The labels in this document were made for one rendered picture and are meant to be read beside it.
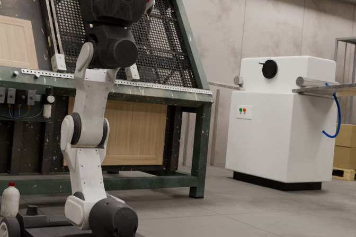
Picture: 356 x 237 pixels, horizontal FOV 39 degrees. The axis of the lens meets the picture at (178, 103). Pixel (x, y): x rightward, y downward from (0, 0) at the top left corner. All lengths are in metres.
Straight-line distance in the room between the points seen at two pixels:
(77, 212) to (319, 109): 3.63
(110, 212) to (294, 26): 6.49
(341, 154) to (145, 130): 3.37
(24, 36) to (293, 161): 2.85
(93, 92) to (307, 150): 3.36
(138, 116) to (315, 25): 4.97
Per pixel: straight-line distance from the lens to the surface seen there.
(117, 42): 1.99
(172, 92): 3.94
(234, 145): 5.56
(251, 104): 5.40
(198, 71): 4.28
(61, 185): 3.50
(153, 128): 4.12
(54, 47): 3.52
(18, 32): 3.55
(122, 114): 3.94
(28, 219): 2.34
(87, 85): 2.19
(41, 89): 3.33
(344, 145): 6.78
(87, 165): 2.23
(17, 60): 3.41
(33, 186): 3.42
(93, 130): 2.23
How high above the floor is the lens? 0.75
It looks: level
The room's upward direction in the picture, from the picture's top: 5 degrees clockwise
